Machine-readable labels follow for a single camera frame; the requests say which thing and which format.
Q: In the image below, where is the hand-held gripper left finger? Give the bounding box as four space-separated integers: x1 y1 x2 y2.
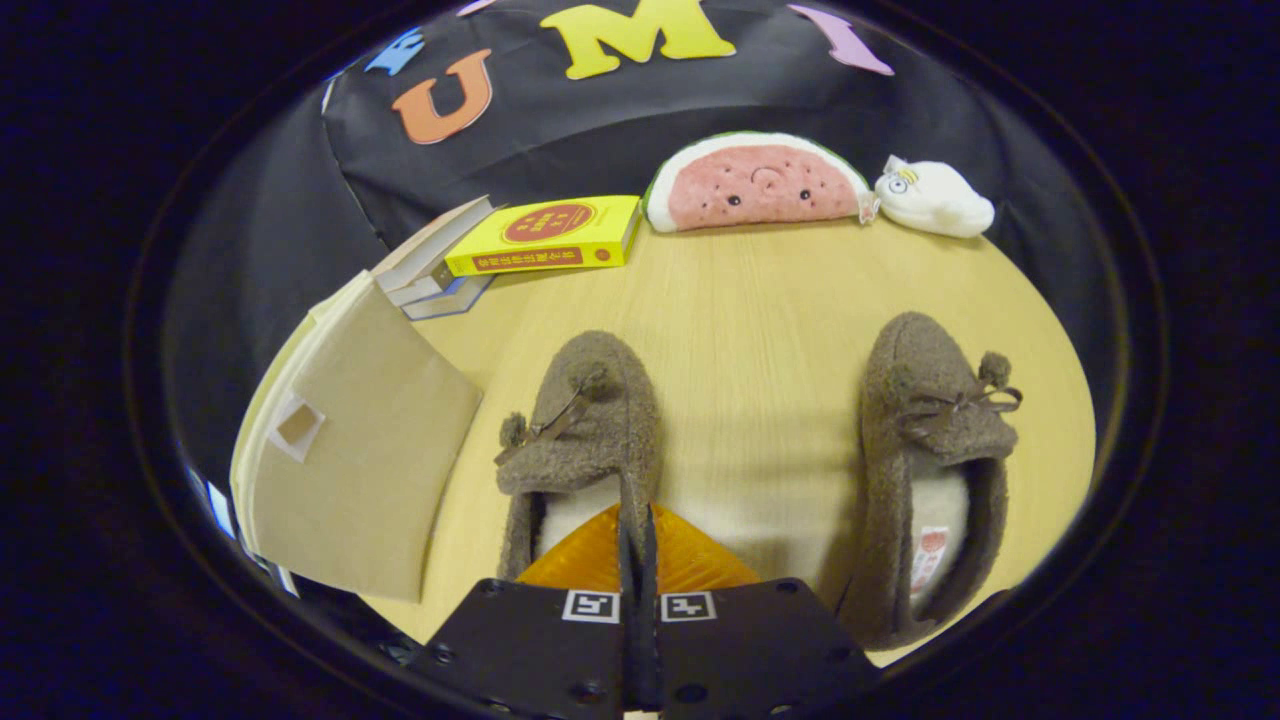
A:
405 500 642 720

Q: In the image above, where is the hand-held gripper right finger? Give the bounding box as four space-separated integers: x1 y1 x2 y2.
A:
640 503 883 720

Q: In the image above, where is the beige storage box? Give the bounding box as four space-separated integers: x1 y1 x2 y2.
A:
230 270 484 604

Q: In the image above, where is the brown fuzzy slipper shoe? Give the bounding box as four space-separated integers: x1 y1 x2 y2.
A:
838 312 1023 651
495 330 663 583

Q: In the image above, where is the yellow book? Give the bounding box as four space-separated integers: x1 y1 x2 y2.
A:
445 195 643 278

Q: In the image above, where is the beige cover book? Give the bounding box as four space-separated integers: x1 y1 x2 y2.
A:
370 195 496 293

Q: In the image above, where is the watermelon slice plush toy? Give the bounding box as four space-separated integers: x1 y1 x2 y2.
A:
643 131 873 234

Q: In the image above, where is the white plush toy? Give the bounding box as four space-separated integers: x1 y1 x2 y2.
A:
873 155 996 239

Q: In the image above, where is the black backdrop cloth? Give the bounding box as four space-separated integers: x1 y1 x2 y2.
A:
165 0 1123 471

